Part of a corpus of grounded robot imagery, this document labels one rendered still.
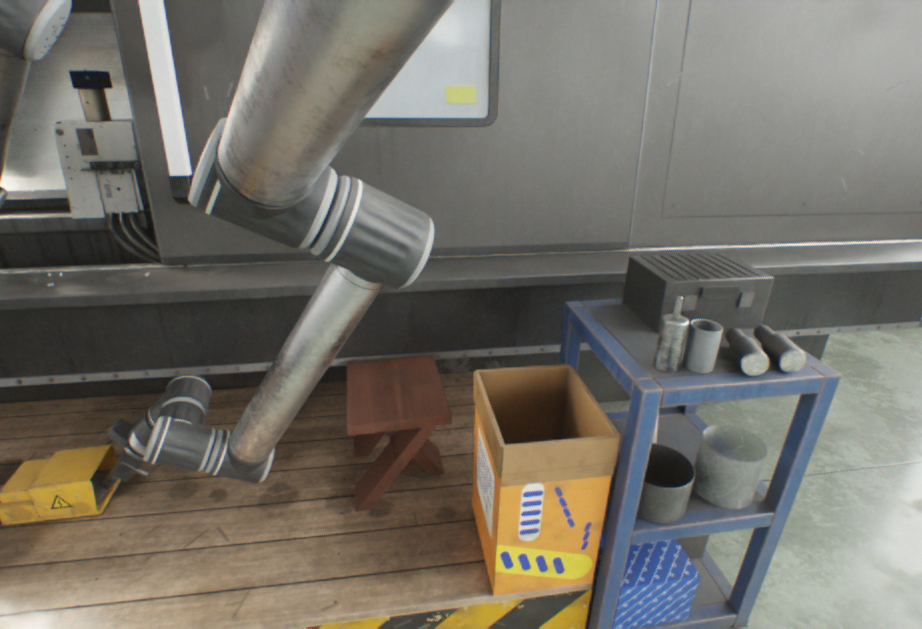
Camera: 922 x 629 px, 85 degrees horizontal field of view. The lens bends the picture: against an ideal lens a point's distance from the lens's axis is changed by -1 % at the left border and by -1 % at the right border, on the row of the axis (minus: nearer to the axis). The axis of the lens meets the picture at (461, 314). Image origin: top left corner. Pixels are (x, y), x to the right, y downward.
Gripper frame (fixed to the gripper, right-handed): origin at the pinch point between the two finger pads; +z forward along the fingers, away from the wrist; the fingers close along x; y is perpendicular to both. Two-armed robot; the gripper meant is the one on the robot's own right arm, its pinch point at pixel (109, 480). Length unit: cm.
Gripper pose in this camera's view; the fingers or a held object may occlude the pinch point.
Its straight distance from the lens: 173.6
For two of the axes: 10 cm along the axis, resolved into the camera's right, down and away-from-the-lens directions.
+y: 6.6, 6.2, 4.2
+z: -7.2, 6.7, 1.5
